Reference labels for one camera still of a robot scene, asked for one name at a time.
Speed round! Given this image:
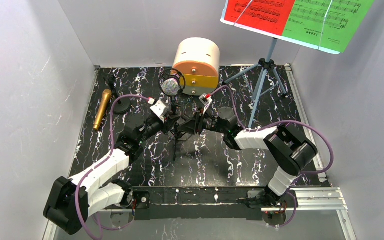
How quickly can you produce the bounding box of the purple glitter microphone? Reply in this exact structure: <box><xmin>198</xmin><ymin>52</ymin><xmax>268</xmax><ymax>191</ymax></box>
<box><xmin>161</xmin><ymin>78</ymin><xmax>181</xmax><ymax>97</ymax></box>

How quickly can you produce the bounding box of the black shock-mount tripod stand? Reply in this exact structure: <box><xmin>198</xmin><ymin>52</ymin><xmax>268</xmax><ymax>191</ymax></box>
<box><xmin>158</xmin><ymin>67</ymin><xmax>186</xmax><ymax>161</ymax></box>

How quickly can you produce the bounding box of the gold microphone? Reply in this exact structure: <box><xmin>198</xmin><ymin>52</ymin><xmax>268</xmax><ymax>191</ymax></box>
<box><xmin>93</xmin><ymin>89</ymin><xmax>112</xmax><ymax>131</ymax></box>

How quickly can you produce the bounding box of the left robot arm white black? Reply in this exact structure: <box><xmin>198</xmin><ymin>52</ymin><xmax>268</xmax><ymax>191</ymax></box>
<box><xmin>43</xmin><ymin>113</ymin><xmax>181</xmax><ymax>235</ymax></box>

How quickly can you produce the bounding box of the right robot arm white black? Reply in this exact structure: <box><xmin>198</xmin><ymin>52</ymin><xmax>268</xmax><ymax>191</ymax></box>
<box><xmin>175</xmin><ymin>107</ymin><xmax>318</xmax><ymax>209</ymax></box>

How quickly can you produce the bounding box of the round three-drawer storage box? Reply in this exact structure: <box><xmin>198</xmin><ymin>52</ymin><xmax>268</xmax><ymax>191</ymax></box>
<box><xmin>172</xmin><ymin>37</ymin><xmax>220</xmax><ymax>96</ymax></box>

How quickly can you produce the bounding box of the light blue music stand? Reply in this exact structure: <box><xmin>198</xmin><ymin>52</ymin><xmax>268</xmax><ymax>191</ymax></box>
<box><xmin>220</xmin><ymin>0</ymin><xmax>377</xmax><ymax>128</ymax></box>

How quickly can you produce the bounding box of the red sheet music page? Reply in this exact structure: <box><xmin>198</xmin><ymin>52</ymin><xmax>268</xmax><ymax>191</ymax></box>
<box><xmin>221</xmin><ymin>0</ymin><xmax>296</xmax><ymax>36</ymax></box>

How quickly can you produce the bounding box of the green sheet music page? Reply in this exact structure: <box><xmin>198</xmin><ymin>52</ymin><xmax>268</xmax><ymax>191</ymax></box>
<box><xmin>282</xmin><ymin>0</ymin><xmax>374</xmax><ymax>54</ymax></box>

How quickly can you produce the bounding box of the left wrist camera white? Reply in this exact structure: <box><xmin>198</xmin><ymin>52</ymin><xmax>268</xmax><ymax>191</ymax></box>
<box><xmin>150</xmin><ymin>100</ymin><xmax>170</xmax><ymax>123</ymax></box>

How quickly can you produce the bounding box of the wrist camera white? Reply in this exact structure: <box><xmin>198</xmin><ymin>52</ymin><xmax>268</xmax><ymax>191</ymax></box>
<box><xmin>198</xmin><ymin>93</ymin><xmax>213</xmax><ymax>114</ymax></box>
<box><xmin>150</xmin><ymin>100</ymin><xmax>170</xmax><ymax>123</ymax></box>

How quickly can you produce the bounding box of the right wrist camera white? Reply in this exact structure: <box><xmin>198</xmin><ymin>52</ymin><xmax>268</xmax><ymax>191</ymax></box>
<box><xmin>198</xmin><ymin>93</ymin><xmax>213</xmax><ymax>114</ymax></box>

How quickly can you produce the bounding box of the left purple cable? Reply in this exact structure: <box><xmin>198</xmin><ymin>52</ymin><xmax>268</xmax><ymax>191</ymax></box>
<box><xmin>75</xmin><ymin>95</ymin><xmax>156</xmax><ymax>240</ymax></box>

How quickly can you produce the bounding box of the aluminium frame rail base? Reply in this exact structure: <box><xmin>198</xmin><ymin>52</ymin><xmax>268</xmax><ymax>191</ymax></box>
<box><xmin>42</xmin><ymin>187</ymin><xmax>357</xmax><ymax>240</ymax></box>

